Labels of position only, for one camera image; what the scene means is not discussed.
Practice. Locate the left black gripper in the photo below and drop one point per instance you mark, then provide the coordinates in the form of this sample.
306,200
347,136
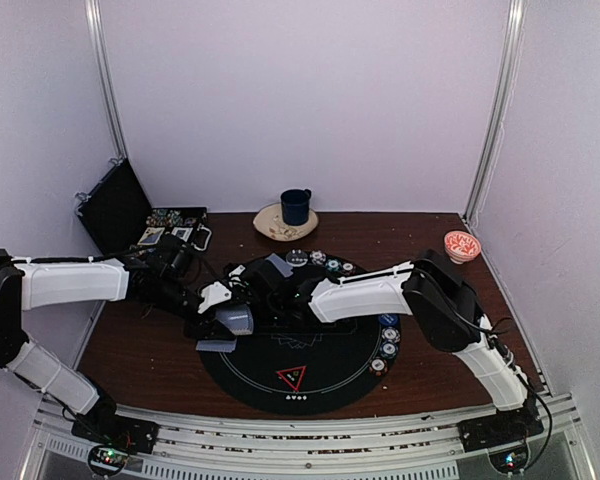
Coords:
202,330

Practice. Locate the dealt card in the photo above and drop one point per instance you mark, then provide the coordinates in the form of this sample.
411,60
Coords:
210,346
281,265

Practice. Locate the blue playing card deck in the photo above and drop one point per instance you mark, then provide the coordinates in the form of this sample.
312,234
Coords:
238,319

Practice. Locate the green chips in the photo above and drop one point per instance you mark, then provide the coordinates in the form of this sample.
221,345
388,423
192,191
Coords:
333,265

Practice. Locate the red triangle all-in marker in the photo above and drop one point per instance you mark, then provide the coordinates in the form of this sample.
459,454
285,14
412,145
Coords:
293,377

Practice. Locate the blue small blind button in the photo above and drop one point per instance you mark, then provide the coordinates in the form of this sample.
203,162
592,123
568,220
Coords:
388,319

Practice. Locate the blue ten poker chip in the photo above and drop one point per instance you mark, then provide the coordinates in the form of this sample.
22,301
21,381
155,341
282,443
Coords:
391,334

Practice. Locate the green fifty poker chip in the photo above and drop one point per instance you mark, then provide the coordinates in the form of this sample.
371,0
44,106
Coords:
388,350

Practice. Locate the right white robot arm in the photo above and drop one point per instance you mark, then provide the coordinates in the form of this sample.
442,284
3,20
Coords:
445,308

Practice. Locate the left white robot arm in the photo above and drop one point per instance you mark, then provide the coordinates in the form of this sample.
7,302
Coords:
44,303

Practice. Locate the round black poker mat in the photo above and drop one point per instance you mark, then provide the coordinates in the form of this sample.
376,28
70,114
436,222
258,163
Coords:
326,367

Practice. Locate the beige ceramic saucer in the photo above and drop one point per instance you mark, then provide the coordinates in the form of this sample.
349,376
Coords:
269,222

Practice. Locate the white boxed card deck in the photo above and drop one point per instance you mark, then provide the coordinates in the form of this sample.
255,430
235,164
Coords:
183,233

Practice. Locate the dark blue mug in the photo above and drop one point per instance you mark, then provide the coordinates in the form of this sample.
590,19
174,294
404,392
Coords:
295,206

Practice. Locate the blue boxed card deck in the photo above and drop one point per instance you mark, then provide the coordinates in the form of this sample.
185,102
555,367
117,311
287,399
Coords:
151,236

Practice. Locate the black poker set case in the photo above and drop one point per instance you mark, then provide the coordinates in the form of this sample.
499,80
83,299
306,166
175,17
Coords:
116,212

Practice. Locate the red patterned small bowl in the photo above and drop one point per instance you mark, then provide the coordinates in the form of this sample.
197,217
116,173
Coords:
461,247

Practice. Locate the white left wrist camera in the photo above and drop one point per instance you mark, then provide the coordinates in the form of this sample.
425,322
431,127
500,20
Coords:
213,294

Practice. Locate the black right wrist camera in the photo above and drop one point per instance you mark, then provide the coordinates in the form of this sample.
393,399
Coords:
262,276

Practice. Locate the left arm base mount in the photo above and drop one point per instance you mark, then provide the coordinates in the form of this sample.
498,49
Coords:
112,451

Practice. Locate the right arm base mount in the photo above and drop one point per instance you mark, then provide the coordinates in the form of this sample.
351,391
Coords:
505,440

